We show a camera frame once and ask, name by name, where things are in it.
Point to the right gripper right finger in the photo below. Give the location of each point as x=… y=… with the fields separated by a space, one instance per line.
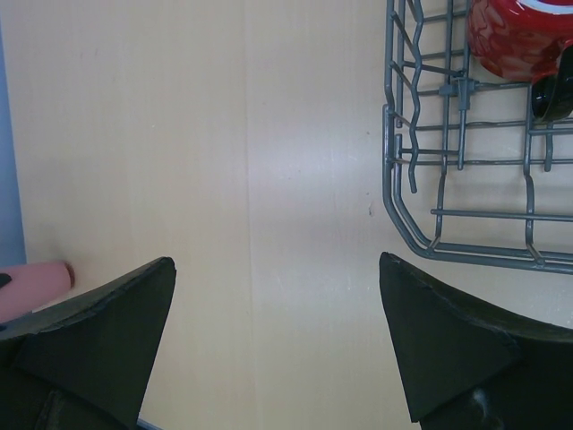
x=465 y=363

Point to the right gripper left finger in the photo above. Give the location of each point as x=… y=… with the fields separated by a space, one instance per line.
x=85 y=363

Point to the pink cup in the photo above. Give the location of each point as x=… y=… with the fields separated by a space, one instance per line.
x=27 y=287

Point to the red mug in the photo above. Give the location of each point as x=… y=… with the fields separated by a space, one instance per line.
x=527 y=41

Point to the grey wire dish rack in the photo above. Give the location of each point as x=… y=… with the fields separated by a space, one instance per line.
x=468 y=174

